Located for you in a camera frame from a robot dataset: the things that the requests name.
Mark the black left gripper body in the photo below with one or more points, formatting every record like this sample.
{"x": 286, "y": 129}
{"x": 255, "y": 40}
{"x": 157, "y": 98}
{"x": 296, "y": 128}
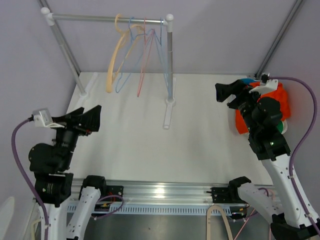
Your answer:
{"x": 67, "y": 137}

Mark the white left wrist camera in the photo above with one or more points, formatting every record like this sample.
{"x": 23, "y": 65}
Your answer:
{"x": 43, "y": 119}

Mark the blue t shirt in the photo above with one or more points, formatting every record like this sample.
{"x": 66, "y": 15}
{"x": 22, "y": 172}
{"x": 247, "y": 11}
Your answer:
{"x": 251, "y": 82}

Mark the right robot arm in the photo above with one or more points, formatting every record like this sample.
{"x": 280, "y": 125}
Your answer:
{"x": 295, "y": 218}

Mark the white clothes rack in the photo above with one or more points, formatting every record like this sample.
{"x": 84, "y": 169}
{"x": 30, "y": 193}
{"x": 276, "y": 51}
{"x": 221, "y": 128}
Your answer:
{"x": 131, "y": 31}

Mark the light blue wire hanger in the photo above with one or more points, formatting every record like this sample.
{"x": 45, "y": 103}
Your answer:
{"x": 162, "y": 57}

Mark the pink wire hanger below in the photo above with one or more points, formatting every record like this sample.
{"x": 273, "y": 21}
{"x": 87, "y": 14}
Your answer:
{"x": 246, "y": 222}

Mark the white perforated basket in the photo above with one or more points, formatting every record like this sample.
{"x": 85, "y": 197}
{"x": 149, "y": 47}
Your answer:
{"x": 284, "y": 127}

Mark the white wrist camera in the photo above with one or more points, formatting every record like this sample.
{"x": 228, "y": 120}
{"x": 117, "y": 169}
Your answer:
{"x": 266, "y": 85}
{"x": 43, "y": 119}

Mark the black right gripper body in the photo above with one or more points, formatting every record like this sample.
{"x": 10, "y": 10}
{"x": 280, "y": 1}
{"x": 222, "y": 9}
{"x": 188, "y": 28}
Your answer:
{"x": 244, "y": 102}

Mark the cream hanger bottom left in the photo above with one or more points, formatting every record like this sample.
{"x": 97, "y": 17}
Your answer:
{"x": 33, "y": 227}

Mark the pink wire hanger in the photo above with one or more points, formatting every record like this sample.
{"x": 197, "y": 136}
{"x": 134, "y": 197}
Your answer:
{"x": 148, "y": 42}

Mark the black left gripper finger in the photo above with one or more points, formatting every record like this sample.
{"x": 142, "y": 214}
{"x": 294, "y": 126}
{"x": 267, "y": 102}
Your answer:
{"x": 70, "y": 117}
{"x": 91, "y": 119}

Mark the aluminium mounting rail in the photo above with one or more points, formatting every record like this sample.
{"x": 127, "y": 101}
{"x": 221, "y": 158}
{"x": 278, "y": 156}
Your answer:
{"x": 162, "y": 198}

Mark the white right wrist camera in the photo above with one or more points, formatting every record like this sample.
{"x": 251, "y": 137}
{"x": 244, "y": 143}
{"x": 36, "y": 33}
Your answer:
{"x": 266, "y": 85}

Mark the orange t shirt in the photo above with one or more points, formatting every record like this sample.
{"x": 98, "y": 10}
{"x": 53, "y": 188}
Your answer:
{"x": 280, "y": 95}

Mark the green t shirt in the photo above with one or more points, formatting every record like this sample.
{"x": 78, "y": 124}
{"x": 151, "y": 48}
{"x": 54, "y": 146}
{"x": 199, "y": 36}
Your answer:
{"x": 279, "y": 127}

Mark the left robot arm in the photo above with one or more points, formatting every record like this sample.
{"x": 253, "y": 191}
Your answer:
{"x": 53, "y": 184}

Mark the cream hanger bottom middle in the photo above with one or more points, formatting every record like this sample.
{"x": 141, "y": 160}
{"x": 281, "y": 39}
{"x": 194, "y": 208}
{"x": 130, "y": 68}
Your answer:
{"x": 214, "y": 224}

